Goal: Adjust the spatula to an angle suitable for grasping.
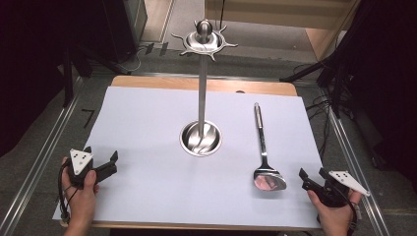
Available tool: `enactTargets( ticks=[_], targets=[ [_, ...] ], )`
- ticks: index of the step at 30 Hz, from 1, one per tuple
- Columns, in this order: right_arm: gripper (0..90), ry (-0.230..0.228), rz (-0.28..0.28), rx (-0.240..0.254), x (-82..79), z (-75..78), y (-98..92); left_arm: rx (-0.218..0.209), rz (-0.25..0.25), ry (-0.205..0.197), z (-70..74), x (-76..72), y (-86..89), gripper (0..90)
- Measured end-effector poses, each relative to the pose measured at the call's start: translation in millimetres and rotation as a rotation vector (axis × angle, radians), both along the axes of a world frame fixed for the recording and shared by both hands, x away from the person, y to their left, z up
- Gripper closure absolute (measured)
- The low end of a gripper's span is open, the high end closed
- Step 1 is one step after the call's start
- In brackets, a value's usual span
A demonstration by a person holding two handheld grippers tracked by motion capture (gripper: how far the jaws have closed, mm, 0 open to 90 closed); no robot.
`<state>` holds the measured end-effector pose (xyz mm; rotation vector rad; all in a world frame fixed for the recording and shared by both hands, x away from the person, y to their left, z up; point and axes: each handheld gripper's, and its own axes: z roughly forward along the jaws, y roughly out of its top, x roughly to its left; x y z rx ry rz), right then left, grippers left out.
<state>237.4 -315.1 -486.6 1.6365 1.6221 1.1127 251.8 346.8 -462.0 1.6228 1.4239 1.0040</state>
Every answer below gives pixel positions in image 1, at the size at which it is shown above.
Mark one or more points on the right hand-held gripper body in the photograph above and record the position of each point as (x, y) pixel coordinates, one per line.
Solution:
(334, 195)

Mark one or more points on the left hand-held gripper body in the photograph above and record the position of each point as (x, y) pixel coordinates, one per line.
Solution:
(79, 163)

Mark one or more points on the steel spatula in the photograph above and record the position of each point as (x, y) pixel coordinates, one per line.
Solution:
(267, 179)

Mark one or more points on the steel utensil rack stand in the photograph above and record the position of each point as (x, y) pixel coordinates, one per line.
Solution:
(202, 98)

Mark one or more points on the person's right hand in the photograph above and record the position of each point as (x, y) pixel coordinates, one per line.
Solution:
(336, 214)

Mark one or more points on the person's left hand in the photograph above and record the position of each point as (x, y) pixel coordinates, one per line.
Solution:
(81, 200)

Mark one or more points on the white paper sheet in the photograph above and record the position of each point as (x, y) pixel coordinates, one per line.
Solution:
(147, 137)

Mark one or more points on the black stand legs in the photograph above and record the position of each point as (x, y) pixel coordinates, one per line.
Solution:
(68, 82)
(337, 85)

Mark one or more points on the black curtain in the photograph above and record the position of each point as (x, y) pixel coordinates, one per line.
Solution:
(393, 65)
(32, 49)

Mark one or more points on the metal floor rail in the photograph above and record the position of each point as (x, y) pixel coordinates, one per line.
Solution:
(157, 75)
(42, 154)
(355, 164)

